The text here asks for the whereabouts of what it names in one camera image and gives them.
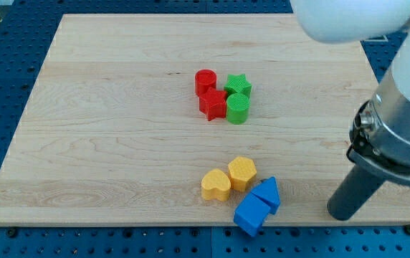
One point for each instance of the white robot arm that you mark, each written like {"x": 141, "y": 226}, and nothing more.
{"x": 380, "y": 133}

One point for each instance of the blue triangle block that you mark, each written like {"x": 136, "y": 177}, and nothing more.
{"x": 267, "y": 191}

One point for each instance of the red star block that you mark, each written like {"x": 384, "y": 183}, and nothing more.
{"x": 213, "y": 103}

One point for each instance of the green cylinder block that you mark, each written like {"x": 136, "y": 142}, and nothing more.
{"x": 238, "y": 106}

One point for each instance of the red cylinder block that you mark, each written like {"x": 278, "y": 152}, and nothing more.
{"x": 204, "y": 79}

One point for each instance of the green star block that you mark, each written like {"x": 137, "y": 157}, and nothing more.
{"x": 238, "y": 84}

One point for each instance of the yellow hexagon block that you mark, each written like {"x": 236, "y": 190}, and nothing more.
{"x": 242, "y": 172}

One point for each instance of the yellow heart block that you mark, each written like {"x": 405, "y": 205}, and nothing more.
{"x": 215, "y": 185}

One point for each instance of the wooden board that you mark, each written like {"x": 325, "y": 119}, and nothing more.
{"x": 112, "y": 134}

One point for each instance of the blue cube block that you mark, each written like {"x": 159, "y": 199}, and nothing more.
{"x": 251, "y": 214}

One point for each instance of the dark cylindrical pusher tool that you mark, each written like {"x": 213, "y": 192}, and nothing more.
{"x": 354, "y": 191}

